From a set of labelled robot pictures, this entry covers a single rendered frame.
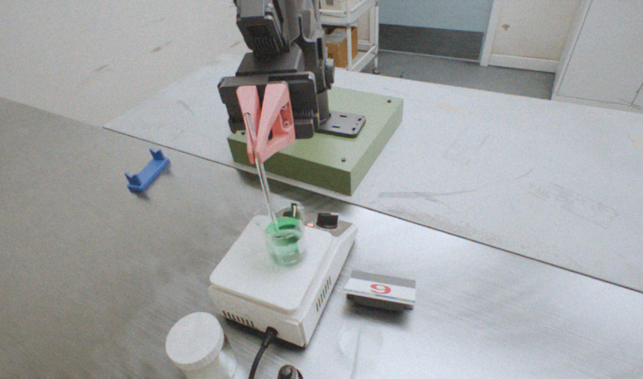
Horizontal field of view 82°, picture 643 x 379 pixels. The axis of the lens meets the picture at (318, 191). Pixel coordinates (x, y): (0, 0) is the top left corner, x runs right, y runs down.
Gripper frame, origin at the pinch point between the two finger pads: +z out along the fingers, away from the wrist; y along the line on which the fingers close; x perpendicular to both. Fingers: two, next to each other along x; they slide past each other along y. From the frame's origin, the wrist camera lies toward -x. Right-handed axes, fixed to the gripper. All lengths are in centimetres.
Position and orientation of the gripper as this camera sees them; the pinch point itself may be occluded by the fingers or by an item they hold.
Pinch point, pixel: (256, 152)
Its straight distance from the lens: 34.9
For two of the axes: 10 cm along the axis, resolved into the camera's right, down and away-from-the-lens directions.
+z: -0.6, 6.9, -7.2
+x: 0.9, 7.2, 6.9
